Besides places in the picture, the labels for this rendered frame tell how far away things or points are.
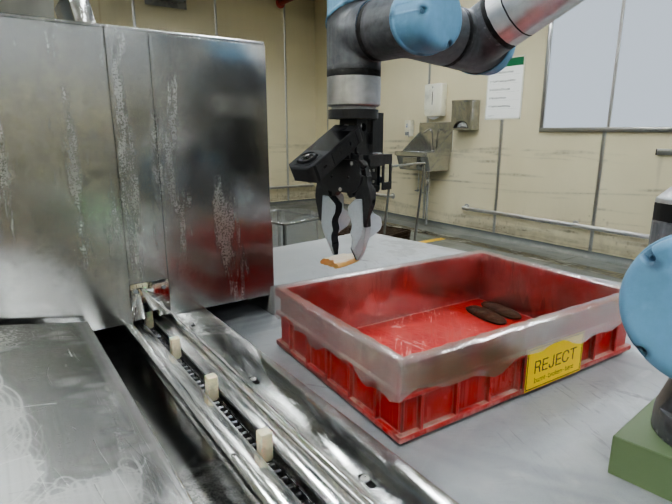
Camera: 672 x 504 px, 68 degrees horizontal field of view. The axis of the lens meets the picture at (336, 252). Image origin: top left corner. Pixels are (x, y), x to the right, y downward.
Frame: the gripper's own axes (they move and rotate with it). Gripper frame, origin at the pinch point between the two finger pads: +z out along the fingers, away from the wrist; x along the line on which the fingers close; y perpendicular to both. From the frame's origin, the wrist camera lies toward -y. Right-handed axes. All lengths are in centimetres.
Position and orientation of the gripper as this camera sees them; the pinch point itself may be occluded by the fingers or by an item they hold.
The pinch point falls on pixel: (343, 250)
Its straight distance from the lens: 73.1
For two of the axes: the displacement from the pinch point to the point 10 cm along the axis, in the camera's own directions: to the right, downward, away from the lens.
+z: 0.0, 9.7, 2.3
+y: 6.2, -1.8, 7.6
